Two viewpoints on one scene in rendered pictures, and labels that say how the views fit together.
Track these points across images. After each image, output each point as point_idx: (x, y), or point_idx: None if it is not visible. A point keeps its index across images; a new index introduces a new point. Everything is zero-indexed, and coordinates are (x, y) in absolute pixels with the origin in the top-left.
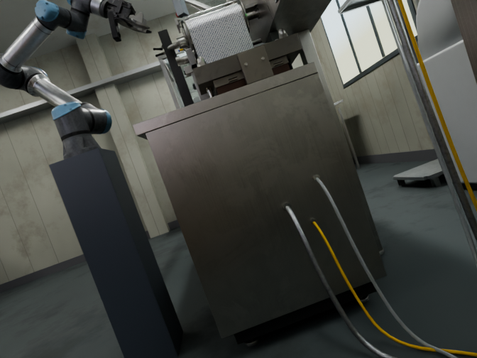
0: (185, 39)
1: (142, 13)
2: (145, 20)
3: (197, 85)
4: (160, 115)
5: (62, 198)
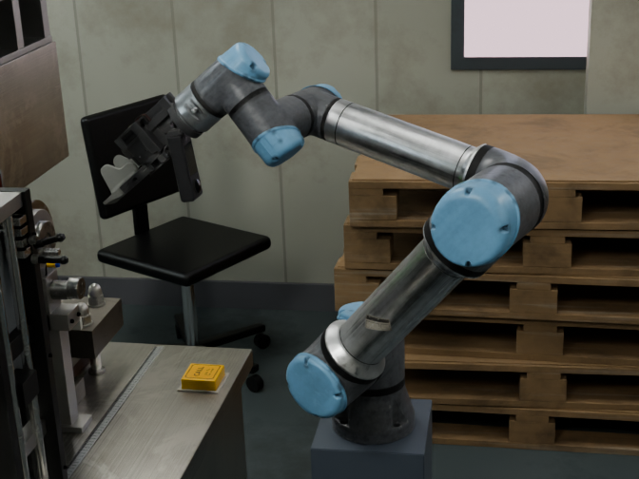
0: (55, 245)
1: (114, 159)
2: (103, 169)
3: (96, 337)
4: (207, 347)
5: (432, 463)
